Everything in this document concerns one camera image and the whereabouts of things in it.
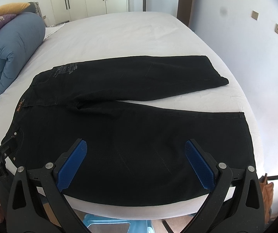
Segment orange bag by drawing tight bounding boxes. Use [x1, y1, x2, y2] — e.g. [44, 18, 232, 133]
[259, 174, 274, 223]

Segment blue rolled duvet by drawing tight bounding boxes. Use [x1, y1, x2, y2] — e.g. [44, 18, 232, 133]
[0, 12, 45, 95]

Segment upper wall socket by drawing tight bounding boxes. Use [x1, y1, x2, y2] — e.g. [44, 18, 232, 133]
[251, 10, 259, 21]

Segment yellow pillow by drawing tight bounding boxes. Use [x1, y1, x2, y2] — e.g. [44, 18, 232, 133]
[0, 3, 30, 16]

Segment grey pillow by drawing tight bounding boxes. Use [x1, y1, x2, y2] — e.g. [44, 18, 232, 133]
[26, 2, 42, 17]

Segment black jeans pants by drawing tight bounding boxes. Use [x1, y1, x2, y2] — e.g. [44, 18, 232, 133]
[6, 56, 255, 207]

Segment blue plastic stool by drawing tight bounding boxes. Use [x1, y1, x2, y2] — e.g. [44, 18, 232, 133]
[83, 214, 155, 233]

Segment white bed mattress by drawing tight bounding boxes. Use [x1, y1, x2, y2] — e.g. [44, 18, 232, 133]
[0, 13, 260, 218]

